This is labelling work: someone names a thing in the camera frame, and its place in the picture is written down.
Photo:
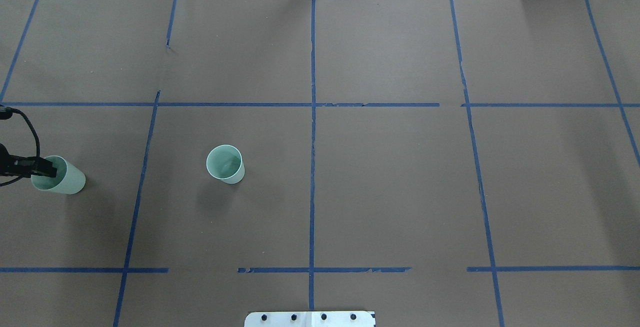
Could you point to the mint green cup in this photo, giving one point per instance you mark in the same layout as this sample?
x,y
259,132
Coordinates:
x,y
68,179
225,163

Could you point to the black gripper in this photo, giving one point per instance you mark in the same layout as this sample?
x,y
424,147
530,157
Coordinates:
x,y
25,165

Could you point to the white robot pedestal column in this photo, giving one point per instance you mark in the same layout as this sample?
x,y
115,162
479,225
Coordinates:
x,y
357,318

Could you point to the brown paper table cover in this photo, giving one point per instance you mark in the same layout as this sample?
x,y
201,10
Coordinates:
x,y
453,163

